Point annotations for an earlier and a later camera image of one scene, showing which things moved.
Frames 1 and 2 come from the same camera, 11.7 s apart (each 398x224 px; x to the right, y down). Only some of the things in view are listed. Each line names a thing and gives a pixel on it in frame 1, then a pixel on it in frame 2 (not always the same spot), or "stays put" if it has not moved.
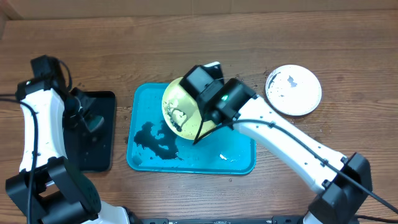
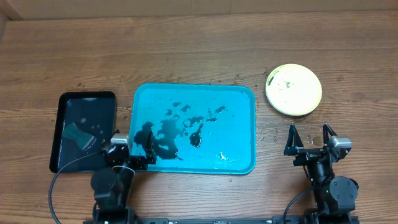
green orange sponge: x=96 y=123 → x=85 y=140
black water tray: x=92 y=151 stays put
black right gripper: x=206 y=107 → x=295 y=147
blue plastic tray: x=151 y=147 stays put
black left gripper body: x=72 y=117 → x=136 y=162
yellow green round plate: x=181 y=112 → x=293 y=89
